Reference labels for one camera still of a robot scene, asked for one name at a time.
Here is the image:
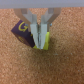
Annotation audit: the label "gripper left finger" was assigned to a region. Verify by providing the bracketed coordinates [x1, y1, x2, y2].
[13, 7, 42, 50]

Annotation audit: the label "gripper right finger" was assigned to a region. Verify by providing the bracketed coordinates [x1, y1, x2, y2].
[39, 7, 62, 50]

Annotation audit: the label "purple block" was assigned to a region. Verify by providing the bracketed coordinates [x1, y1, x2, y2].
[10, 19, 37, 49]

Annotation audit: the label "yellow block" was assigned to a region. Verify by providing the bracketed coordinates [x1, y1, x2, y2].
[32, 30, 52, 52]

